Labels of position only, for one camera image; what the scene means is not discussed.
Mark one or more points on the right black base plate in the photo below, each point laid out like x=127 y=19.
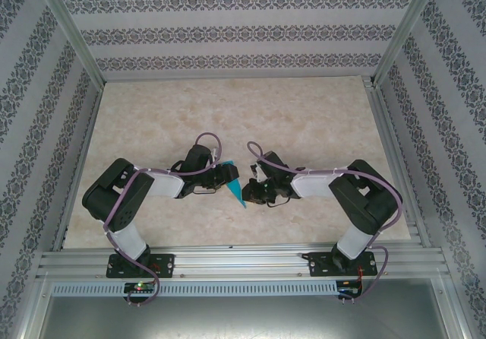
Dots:
x=320 y=265

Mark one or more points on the left small controller board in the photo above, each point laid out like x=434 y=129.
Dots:
x=138 y=287

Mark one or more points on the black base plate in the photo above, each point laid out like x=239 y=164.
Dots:
x=320 y=265
x=165 y=265

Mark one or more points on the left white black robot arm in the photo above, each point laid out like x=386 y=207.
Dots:
x=163 y=187

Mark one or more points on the right small controller board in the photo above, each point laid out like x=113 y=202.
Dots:
x=349 y=290

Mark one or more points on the blue paper sheet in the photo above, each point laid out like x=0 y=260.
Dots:
x=237 y=194

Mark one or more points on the aluminium side rail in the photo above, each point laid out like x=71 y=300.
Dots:
x=402 y=179
x=81 y=153

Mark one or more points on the grey sheet metal panel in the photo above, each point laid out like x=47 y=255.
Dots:
x=243 y=320

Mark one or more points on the small controller board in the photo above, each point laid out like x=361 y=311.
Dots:
x=138 y=287
x=349 y=290

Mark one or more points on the aluminium mounting rail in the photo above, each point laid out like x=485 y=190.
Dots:
x=243 y=263

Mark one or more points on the aluminium frame post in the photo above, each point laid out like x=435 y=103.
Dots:
x=68 y=23
x=408 y=23

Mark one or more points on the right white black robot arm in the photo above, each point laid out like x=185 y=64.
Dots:
x=315 y=185

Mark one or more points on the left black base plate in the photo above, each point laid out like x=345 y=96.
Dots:
x=165 y=265

